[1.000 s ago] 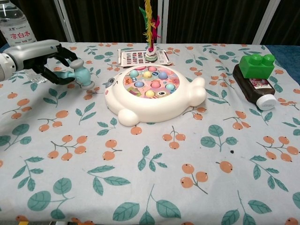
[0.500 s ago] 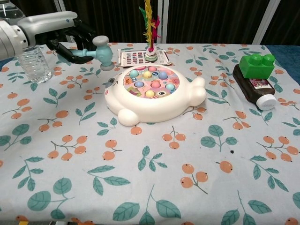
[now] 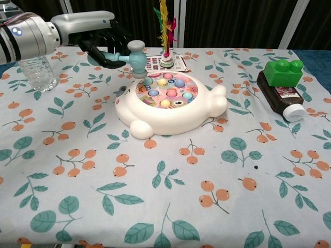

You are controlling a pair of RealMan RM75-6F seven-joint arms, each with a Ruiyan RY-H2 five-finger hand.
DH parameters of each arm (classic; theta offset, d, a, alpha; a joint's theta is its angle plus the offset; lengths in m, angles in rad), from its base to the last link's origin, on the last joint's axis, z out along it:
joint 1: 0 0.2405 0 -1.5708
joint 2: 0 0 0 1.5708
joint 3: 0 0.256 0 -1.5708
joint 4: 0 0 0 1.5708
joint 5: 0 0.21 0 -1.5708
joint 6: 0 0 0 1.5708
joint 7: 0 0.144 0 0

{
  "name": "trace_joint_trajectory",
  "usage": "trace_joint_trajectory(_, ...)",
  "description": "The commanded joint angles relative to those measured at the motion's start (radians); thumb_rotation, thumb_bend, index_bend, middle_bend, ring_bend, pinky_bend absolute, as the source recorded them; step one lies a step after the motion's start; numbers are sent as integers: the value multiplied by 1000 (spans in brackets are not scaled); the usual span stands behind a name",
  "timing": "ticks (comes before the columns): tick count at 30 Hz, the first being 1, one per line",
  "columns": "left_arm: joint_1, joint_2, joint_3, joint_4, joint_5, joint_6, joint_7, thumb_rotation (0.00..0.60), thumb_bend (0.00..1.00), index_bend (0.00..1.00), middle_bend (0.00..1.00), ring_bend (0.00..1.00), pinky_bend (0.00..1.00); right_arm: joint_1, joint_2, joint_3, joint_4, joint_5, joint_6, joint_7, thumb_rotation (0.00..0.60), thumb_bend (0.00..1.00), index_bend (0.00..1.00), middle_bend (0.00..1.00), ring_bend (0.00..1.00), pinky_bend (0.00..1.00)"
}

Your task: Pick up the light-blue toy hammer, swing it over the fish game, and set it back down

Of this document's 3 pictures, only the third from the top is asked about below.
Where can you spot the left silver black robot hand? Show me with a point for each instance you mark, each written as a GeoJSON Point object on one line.
{"type": "Point", "coordinates": [98, 33]}

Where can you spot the teal grey toy hammer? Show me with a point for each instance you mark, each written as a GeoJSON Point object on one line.
{"type": "Point", "coordinates": [134, 60]}

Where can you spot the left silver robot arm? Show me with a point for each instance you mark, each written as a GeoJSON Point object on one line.
{"type": "Point", "coordinates": [23, 38]}

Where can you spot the white whack-a-mole game board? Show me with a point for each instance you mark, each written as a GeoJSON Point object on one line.
{"type": "Point", "coordinates": [170, 103]}

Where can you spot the colourful feather shuttlecock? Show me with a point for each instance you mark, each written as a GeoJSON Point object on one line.
{"type": "Point", "coordinates": [166, 33]}

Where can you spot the clear plastic water bottle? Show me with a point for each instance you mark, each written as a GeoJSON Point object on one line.
{"type": "Point", "coordinates": [37, 71]}

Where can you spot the white card with coloured squares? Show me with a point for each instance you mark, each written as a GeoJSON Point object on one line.
{"type": "Point", "coordinates": [170, 63]}

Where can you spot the floral patterned tablecloth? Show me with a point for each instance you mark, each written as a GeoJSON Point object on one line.
{"type": "Point", "coordinates": [165, 168]}

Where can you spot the green toy building block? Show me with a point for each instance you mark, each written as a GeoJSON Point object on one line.
{"type": "Point", "coordinates": [283, 72]}

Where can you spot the brown bottle with white cap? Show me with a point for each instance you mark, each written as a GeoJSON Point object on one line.
{"type": "Point", "coordinates": [283, 96]}

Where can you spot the blue table cover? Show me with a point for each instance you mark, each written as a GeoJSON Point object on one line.
{"type": "Point", "coordinates": [314, 58]}

